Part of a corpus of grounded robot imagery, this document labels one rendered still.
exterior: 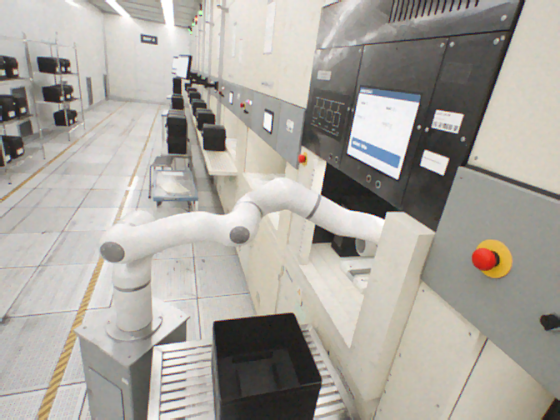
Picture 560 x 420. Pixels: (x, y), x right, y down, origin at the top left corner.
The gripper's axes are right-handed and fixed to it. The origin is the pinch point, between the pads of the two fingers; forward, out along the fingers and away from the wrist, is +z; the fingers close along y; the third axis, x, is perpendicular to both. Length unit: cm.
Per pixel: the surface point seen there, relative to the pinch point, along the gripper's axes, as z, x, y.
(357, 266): -8.5, -31.5, -32.1
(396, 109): -33, 42, 3
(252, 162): -34, -28, -193
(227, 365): -72, -44, 2
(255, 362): -62, -44, 3
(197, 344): -82, -45, -9
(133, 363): -101, -47, -5
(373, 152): -33.5, 29.8, -2.1
